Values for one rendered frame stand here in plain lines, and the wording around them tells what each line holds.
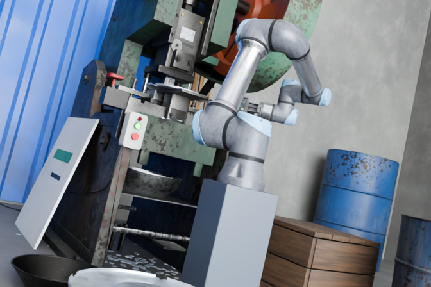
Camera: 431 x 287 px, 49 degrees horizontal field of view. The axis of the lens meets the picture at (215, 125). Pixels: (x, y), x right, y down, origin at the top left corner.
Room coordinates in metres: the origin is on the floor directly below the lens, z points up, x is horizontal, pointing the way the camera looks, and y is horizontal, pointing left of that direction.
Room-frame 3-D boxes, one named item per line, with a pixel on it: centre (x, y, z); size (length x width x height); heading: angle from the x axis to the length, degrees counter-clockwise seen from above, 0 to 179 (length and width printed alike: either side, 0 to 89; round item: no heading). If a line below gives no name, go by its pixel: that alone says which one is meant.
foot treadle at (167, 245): (2.11, 0.19, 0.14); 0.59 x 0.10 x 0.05; 31
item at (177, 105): (2.07, 0.17, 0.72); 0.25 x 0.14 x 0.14; 31
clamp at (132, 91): (2.14, 0.41, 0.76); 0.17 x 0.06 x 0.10; 121
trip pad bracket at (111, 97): (1.87, 0.41, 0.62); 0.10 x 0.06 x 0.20; 121
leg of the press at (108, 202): (2.21, 0.57, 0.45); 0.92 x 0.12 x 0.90; 31
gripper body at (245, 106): (2.05, -0.12, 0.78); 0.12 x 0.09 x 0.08; 83
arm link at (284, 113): (2.04, -0.28, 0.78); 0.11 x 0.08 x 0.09; 83
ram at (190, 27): (2.19, 0.24, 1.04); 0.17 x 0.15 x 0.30; 31
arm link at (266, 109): (2.05, -0.20, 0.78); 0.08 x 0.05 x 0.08; 173
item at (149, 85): (2.11, 0.20, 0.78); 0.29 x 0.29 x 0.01
